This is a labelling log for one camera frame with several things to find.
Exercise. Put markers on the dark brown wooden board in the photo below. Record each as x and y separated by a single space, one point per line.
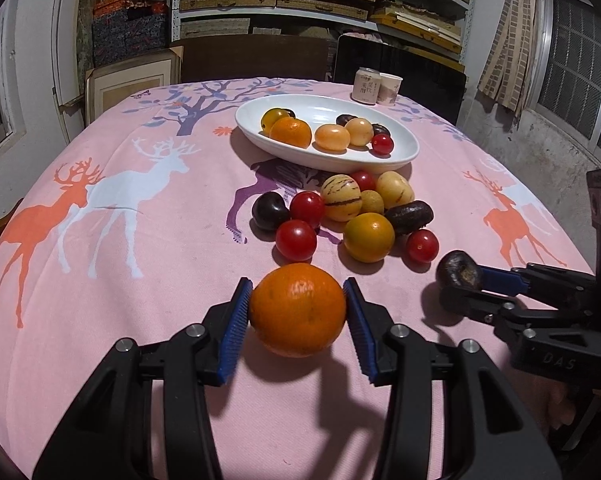
250 60

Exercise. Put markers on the yellow-orange tomato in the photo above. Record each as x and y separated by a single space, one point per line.
369 237
273 119

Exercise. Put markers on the beige drink can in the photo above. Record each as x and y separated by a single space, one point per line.
365 85

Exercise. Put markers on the white narrow door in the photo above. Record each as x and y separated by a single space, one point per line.
68 50

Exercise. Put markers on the yellow flat box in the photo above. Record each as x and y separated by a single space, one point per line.
415 27

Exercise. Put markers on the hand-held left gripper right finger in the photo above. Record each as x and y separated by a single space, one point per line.
363 340

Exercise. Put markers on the blue patterned box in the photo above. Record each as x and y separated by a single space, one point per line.
110 40
148 32

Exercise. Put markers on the white oval plate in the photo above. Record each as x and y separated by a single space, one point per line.
320 107

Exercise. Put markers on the striped pepino melon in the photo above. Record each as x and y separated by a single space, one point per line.
340 197

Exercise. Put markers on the hanging wooden slat curtain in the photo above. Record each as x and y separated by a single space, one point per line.
505 50

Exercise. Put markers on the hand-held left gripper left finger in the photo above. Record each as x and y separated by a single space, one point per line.
233 330

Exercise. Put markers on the person's right hand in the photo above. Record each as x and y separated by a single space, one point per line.
560 405

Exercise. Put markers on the pink cloth bundle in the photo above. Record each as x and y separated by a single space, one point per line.
365 37

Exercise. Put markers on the orange-red patterned box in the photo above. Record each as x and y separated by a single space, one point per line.
130 8

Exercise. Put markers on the barred window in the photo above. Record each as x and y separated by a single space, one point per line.
570 75

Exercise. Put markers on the beige paper cup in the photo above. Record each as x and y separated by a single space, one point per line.
390 90

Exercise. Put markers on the grey-green stone slab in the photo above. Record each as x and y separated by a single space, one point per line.
85 25

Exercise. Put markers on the mandarin orange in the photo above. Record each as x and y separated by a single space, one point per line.
298 310
290 132

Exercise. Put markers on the black panel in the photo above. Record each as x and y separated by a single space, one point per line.
420 80

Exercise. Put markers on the small yellow loquat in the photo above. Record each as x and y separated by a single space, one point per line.
372 202

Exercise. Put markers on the pink deer-print tablecloth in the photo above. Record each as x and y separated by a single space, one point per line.
155 285

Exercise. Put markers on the wooden framed picture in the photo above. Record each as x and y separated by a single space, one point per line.
130 90

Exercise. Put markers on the dark avocado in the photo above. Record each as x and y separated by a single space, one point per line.
409 216

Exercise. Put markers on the white metal shelf rack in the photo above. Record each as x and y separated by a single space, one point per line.
176 10

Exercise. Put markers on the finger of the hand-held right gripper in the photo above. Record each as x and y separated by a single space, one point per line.
503 280
475 302

